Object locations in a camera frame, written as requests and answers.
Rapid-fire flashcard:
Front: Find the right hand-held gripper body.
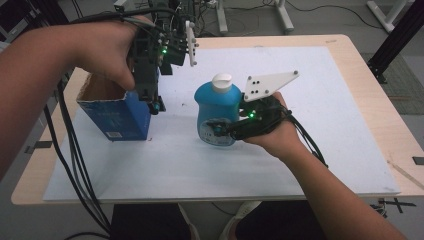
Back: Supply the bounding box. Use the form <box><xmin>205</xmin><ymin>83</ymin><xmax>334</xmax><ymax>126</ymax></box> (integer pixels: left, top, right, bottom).
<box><xmin>229</xmin><ymin>70</ymin><xmax>300</xmax><ymax>141</ymax></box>

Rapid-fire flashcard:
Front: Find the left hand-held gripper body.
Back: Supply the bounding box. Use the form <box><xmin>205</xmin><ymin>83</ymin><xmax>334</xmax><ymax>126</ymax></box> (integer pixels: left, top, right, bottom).
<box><xmin>128</xmin><ymin>13</ymin><xmax>200</xmax><ymax>103</ymax></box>

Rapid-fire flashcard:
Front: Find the blue bottle with white cap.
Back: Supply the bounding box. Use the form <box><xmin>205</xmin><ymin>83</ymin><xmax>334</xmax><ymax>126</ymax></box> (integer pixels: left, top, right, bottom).
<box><xmin>194</xmin><ymin>73</ymin><xmax>243</xmax><ymax>147</ymax></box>

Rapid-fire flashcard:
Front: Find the blue carton box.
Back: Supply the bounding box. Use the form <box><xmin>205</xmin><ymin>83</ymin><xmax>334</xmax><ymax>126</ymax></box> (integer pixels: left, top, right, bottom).
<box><xmin>76</xmin><ymin>72</ymin><xmax>153</xmax><ymax>142</ymax></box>

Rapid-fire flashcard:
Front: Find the person's right hand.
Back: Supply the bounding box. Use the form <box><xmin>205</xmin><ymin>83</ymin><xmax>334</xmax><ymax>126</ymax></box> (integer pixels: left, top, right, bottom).
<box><xmin>242</xmin><ymin>91</ymin><xmax>304</xmax><ymax>162</ymax></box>

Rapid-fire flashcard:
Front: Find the person's left hand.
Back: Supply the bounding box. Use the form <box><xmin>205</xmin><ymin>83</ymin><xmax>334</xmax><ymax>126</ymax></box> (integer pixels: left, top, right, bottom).
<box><xmin>64</xmin><ymin>15</ymin><xmax>158</xmax><ymax>92</ymax></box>

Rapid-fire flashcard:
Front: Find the white board mat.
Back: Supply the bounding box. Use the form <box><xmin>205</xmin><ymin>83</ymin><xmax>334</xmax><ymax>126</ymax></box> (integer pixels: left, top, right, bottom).
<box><xmin>43</xmin><ymin>45</ymin><xmax>401</xmax><ymax>202</ymax></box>

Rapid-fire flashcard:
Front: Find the white shoe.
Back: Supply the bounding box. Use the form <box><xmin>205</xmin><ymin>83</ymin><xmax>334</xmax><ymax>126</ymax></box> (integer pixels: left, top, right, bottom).
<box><xmin>218</xmin><ymin>200</ymin><xmax>263</xmax><ymax>240</ymax></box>

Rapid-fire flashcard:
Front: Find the person's right leg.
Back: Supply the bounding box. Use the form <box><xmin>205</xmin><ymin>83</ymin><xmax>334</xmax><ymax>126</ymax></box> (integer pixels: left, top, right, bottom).
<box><xmin>234</xmin><ymin>199</ymin><xmax>329</xmax><ymax>240</ymax></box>

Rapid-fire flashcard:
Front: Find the person's leg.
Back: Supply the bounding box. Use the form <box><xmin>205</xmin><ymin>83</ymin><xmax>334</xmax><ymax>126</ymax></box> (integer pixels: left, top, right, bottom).
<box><xmin>110</xmin><ymin>203</ymin><xmax>192</xmax><ymax>240</ymax></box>
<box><xmin>234</xmin><ymin>199</ymin><xmax>329</xmax><ymax>240</ymax></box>

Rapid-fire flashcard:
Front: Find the person's left leg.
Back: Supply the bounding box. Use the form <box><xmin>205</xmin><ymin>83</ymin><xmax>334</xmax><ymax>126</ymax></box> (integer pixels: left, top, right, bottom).
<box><xmin>110</xmin><ymin>203</ymin><xmax>192</xmax><ymax>240</ymax></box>

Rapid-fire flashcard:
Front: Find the grey floor mat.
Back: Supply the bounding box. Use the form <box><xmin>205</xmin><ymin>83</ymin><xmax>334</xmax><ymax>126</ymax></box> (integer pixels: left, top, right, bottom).
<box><xmin>360</xmin><ymin>52</ymin><xmax>424</xmax><ymax>116</ymax></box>

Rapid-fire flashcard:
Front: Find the large white metal stand foot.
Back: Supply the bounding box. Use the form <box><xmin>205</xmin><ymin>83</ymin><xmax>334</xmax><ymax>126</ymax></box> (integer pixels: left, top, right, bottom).
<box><xmin>365</xmin><ymin>0</ymin><xmax>416</xmax><ymax>34</ymax></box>

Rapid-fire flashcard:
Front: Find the right gripper black cable bundle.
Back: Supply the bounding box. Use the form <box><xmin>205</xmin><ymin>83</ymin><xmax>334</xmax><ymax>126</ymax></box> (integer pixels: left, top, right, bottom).
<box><xmin>284</xmin><ymin>109</ymin><xmax>330</xmax><ymax>169</ymax></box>

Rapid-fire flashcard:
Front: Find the gripper black cable bundle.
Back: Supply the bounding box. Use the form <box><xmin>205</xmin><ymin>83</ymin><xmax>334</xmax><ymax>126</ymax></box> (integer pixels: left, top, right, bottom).
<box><xmin>42</xmin><ymin>7</ymin><xmax>178</xmax><ymax>236</ymax></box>
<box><xmin>284</xmin><ymin>109</ymin><xmax>330</xmax><ymax>169</ymax></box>

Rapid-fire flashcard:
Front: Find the left gripper black cable bundle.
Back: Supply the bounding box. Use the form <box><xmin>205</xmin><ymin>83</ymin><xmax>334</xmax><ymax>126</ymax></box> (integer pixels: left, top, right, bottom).
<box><xmin>42</xmin><ymin>7</ymin><xmax>178</xmax><ymax>236</ymax></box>

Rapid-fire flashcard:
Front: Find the thin black floor cable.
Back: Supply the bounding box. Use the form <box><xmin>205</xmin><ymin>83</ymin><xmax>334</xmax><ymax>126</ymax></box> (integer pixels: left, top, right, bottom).
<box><xmin>286</xmin><ymin>0</ymin><xmax>384</xmax><ymax>30</ymax></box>

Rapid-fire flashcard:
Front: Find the black aluminium frame post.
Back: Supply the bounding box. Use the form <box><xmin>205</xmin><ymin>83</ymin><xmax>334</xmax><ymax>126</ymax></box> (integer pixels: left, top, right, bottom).
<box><xmin>367</xmin><ymin>0</ymin><xmax>424</xmax><ymax>85</ymax></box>

